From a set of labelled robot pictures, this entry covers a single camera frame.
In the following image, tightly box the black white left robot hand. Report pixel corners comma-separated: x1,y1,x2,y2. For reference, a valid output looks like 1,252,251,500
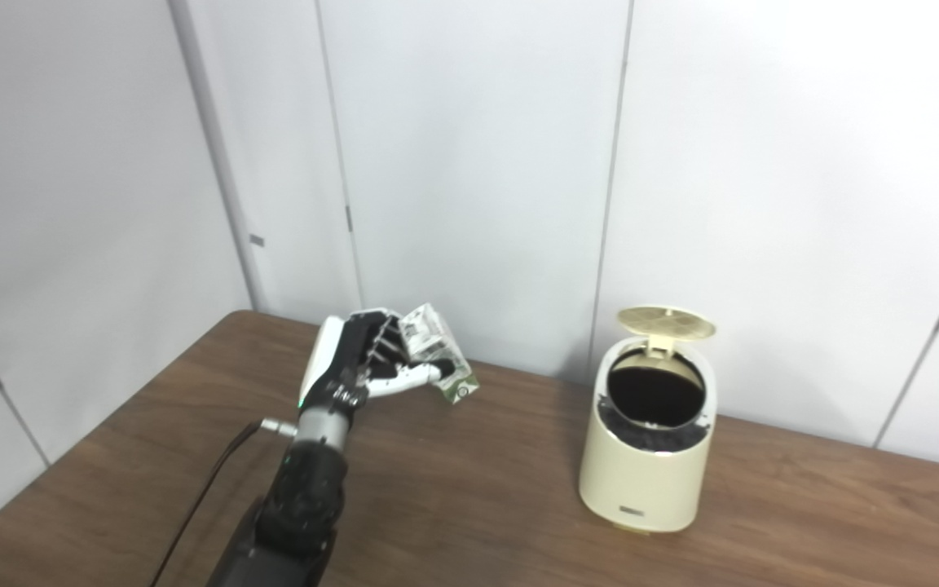
298,308,454,417

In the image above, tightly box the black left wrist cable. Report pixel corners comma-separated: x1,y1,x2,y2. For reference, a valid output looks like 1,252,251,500
148,417,299,587

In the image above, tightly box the cream-colored trash bin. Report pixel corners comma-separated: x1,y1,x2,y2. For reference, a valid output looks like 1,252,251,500
578,306,717,535

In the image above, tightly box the white green milk carton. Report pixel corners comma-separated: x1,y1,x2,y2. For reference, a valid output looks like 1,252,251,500
399,303,480,405

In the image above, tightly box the round cream bin lid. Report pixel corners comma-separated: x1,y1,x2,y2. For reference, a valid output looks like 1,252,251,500
617,306,717,357

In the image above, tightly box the black bin liner bag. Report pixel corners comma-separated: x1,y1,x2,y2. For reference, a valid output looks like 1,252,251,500
596,353,713,453

